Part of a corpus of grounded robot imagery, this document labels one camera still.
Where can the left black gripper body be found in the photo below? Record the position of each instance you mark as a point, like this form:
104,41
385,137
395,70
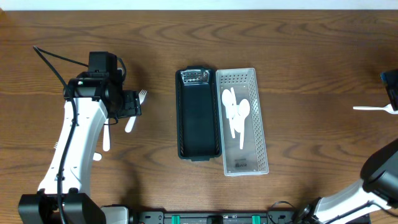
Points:
131,104

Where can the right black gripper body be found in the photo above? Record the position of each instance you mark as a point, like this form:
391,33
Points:
390,90

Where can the white spoon vertical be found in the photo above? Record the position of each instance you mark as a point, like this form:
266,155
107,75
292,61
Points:
227,100

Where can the white spoon diagonal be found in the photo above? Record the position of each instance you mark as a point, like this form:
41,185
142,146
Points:
236,118

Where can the white spoon horizontal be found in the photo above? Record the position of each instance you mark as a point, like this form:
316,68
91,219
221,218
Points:
243,112

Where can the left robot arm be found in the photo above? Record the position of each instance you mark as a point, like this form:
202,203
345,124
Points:
91,98

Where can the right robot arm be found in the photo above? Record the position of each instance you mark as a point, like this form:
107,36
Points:
375,190

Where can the white spoon far right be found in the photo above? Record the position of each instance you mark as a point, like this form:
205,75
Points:
388,108

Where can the white spoon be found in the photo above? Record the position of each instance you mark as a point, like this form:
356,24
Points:
388,108
106,136

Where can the white spoon on left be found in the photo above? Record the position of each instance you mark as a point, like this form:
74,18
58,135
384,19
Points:
106,136

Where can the white plastic fork lower left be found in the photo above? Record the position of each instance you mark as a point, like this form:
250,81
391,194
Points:
96,157

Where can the black perforated plastic basket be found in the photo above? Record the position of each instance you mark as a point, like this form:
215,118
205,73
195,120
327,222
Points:
198,125

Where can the clear perforated plastic basket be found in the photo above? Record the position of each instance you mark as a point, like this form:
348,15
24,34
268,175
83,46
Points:
252,160

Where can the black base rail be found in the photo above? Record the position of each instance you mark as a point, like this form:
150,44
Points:
214,217

